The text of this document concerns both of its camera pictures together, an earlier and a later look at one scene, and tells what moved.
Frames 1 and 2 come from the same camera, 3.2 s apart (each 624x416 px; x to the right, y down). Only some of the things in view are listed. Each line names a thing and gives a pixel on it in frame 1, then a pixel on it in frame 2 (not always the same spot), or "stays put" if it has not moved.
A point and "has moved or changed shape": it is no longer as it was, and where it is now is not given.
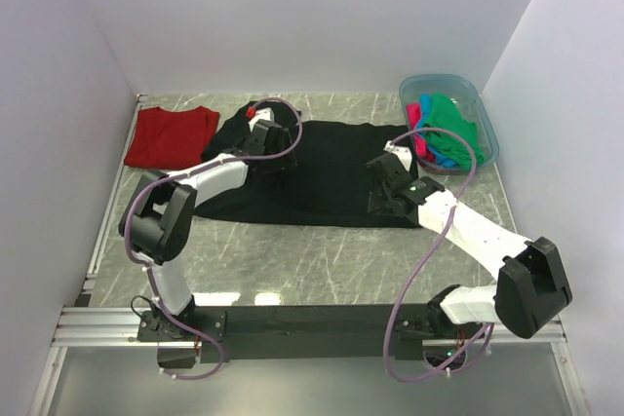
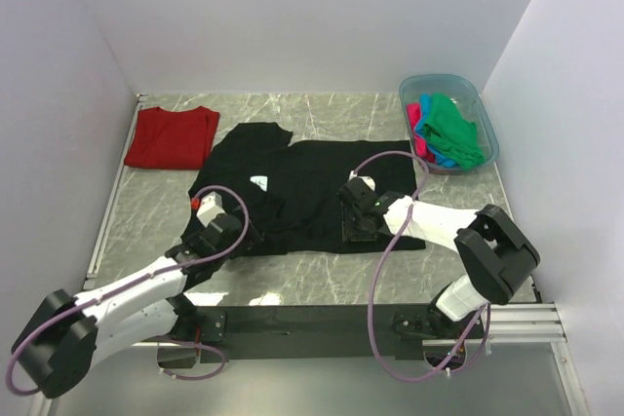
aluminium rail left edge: x=85 y=298 stays put
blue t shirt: x=440 y=158 stays put
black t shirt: x=330 y=183 has moved or changed shape
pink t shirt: x=412 y=110 stays put
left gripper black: x=282 y=163 → x=201 y=230
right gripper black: x=374 y=203 → x=348 y=233
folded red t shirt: x=171 y=140 stays put
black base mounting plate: x=301 y=334 stays put
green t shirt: x=445 y=113 stays put
